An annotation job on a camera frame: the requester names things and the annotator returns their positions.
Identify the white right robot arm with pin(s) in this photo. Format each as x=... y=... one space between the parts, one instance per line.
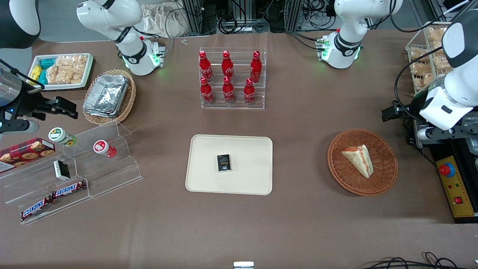
x=112 y=18

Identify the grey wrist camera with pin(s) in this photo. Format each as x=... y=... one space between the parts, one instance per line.
x=433 y=134
x=18 y=126

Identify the red lid cup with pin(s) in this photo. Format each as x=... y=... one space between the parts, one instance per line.
x=104 y=148

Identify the oval tan wicker basket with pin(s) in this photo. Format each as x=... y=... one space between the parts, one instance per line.
x=129 y=97

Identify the small white device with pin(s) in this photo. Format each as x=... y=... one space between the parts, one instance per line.
x=243 y=265

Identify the triangular sandwich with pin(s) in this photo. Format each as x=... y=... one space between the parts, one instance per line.
x=359 y=158

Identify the clear rice cracker bag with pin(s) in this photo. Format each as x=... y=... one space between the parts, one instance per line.
x=54 y=74
x=76 y=65

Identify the aluminium frame post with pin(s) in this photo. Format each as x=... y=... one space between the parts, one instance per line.
x=192 y=16
x=293 y=15

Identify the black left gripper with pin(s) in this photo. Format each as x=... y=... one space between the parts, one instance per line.
x=404 y=111

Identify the red cola bottle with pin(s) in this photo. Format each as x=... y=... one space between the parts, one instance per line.
x=228 y=91
x=227 y=66
x=255 y=67
x=206 y=92
x=205 y=67
x=249 y=93

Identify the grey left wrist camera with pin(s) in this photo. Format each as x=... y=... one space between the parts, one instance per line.
x=433 y=134

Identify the metal pan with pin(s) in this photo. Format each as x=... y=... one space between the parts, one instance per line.
x=474 y=145

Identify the black playing card box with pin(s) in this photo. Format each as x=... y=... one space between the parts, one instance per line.
x=224 y=163

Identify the round brown wicker basket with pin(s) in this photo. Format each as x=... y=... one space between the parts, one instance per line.
x=340 y=168

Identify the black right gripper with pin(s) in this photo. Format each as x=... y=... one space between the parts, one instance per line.
x=30 y=103

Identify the red cookie box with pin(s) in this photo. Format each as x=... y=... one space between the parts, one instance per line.
x=26 y=153

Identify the small black white box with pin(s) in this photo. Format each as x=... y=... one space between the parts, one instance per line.
x=61 y=170

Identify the clear acrylic stepped shelf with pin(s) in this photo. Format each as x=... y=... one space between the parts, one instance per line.
x=112 y=175

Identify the cream plastic tray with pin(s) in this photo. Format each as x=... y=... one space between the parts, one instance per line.
x=246 y=149

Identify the beige cloth bag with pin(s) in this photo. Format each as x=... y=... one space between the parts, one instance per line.
x=164 y=18

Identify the white rectangular snack tray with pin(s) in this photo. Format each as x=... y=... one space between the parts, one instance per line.
x=59 y=86

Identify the black tabletop appliance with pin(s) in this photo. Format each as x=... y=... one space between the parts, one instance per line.
x=444 y=149

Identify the yellow emergency stop box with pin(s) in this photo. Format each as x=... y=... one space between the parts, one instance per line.
x=457 y=186

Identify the teal snack packet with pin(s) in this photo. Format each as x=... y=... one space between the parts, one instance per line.
x=42 y=77
x=47 y=62

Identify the yellow snack packet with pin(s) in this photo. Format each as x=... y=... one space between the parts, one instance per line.
x=36 y=73

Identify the snickers chocolate bar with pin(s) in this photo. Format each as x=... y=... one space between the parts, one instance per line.
x=69 y=189
x=36 y=208

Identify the clear acrylic bottle rack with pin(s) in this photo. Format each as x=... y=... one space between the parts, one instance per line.
x=239 y=101

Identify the stack of foil trays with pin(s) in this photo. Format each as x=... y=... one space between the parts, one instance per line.
x=106 y=95

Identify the green lid cup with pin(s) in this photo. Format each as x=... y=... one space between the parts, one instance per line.
x=61 y=136

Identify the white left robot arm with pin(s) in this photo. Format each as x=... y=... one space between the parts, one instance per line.
x=347 y=41

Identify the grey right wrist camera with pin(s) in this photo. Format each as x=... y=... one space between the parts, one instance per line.
x=18 y=126

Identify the clear bagged snack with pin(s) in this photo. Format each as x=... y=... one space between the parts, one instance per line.
x=421 y=68
x=437 y=33
x=427 y=79
x=419 y=54
x=442 y=62
x=438 y=46

